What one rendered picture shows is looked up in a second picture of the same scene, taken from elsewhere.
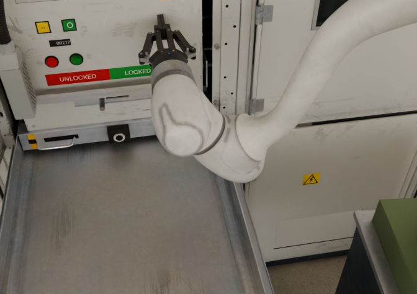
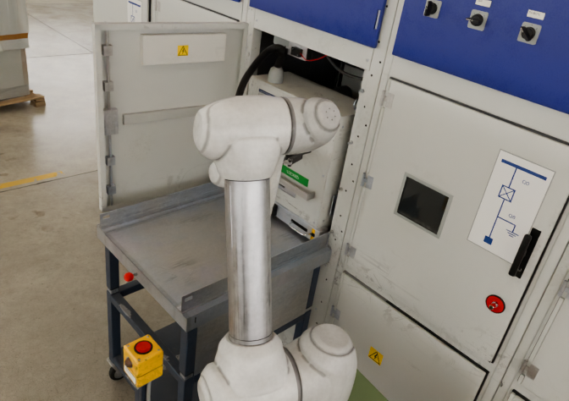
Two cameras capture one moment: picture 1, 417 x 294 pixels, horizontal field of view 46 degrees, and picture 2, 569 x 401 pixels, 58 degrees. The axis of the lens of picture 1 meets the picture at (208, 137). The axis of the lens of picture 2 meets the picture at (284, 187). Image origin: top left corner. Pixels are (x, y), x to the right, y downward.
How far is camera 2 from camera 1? 126 cm
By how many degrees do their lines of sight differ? 44
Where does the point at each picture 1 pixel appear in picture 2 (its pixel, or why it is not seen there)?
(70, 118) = not seen: hidden behind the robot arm
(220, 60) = (340, 200)
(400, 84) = (456, 315)
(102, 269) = (180, 239)
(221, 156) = not seen: hidden behind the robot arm
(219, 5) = (349, 162)
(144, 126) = (284, 214)
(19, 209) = (196, 201)
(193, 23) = (325, 161)
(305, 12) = (392, 196)
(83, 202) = (218, 219)
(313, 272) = not seen: outside the picture
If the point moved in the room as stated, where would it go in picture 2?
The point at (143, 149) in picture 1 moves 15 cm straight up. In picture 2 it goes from (274, 226) to (279, 195)
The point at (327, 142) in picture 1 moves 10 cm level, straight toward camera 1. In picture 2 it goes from (392, 327) to (367, 330)
